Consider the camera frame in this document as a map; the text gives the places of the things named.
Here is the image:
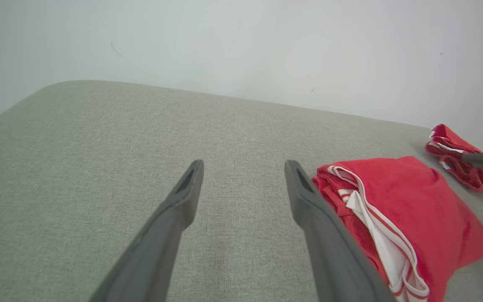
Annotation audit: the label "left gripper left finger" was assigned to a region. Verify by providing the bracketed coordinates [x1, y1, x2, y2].
[88, 159, 205, 302]

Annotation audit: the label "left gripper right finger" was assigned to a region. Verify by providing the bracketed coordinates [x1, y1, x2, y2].
[284, 159, 397, 302]

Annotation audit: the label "red white Bulls shorts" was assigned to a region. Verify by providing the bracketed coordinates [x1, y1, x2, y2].
[425, 124, 483, 198]

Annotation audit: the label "red white Bulls jersey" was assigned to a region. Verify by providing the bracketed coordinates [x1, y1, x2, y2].
[312, 156, 483, 302]

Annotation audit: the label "grey fabric sofa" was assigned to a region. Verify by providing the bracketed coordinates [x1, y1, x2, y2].
[0, 80, 483, 302]

